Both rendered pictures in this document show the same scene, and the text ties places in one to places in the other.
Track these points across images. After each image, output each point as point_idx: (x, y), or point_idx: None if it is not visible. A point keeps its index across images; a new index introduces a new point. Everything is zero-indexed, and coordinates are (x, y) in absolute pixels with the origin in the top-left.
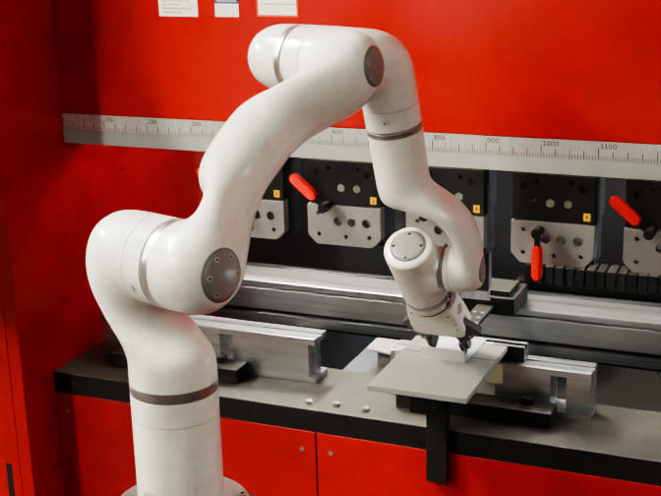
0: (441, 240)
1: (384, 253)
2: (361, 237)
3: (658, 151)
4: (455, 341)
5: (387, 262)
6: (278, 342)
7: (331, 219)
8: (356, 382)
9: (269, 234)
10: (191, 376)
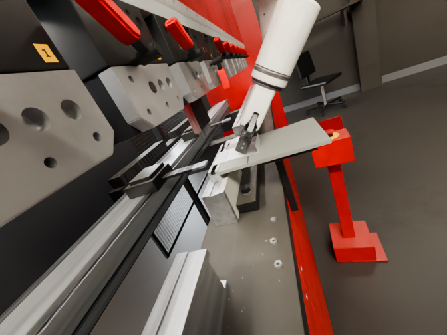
0: (198, 84)
1: (310, 0)
2: (174, 100)
3: (203, 20)
4: (227, 155)
5: (316, 6)
6: (197, 304)
7: (148, 86)
8: (219, 253)
9: (96, 152)
10: None
